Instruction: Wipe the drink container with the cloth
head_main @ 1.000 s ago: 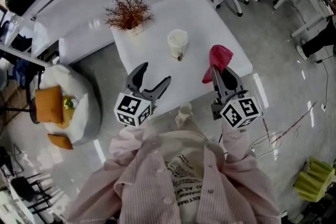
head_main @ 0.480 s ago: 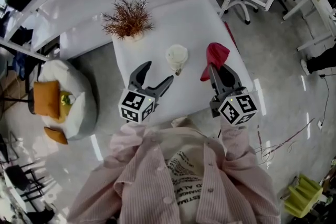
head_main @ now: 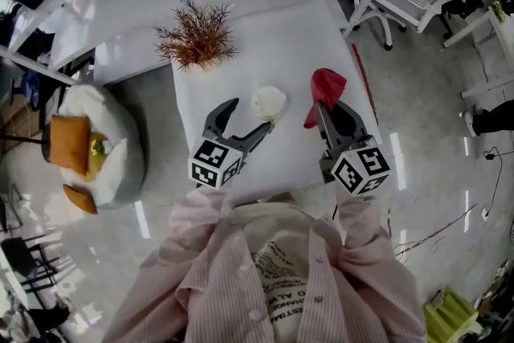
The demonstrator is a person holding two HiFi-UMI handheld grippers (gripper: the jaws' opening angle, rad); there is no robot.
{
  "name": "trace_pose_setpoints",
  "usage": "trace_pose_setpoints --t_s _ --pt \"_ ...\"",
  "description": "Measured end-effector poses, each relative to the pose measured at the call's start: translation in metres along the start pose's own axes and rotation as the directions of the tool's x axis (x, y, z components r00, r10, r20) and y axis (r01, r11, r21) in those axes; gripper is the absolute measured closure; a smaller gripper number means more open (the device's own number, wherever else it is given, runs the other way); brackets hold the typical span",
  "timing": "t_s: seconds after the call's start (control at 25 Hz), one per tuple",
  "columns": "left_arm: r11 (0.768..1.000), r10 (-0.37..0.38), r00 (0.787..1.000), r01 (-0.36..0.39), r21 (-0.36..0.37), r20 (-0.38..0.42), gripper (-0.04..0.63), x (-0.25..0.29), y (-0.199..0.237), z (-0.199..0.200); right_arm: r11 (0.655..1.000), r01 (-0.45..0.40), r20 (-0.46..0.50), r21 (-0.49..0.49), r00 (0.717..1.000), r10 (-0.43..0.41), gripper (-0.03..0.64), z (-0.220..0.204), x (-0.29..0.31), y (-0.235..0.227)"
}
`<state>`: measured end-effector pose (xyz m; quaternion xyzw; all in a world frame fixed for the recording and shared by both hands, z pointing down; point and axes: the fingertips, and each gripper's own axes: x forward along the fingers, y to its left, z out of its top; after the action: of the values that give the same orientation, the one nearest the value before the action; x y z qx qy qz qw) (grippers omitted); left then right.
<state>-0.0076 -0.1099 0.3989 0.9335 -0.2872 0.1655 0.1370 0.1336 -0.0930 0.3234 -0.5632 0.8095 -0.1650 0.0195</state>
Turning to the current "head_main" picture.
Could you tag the white metal rack leg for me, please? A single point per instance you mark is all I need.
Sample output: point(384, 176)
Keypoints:
point(363, 0)

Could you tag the green paper bag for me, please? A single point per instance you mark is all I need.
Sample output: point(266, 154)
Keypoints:
point(449, 317)

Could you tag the person's right forearm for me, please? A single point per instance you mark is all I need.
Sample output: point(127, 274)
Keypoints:
point(361, 217)

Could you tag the large orange cushion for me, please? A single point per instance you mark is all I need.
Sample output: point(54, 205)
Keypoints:
point(69, 144)

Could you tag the white bean bag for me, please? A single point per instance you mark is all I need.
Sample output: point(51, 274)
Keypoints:
point(116, 156)

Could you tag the red cloth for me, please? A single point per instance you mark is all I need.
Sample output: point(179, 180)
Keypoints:
point(327, 86)

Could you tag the person's left forearm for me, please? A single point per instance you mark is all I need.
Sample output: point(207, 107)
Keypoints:
point(198, 213)

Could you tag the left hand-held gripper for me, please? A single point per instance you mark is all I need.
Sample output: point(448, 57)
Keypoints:
point(217, 164)

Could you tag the black metal chair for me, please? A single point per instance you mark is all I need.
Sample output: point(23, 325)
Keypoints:
point(30, 259)

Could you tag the brown artificial plant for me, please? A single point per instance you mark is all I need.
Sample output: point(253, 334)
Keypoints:
point(198, 36)

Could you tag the person's pink striped shirt torso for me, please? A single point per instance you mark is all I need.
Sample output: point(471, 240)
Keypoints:
point(281, 285)

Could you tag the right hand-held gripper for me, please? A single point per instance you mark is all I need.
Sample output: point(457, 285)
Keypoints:
point(359, 168)

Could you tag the small orange cushion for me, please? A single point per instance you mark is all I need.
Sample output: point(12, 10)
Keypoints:
point(81, 200)

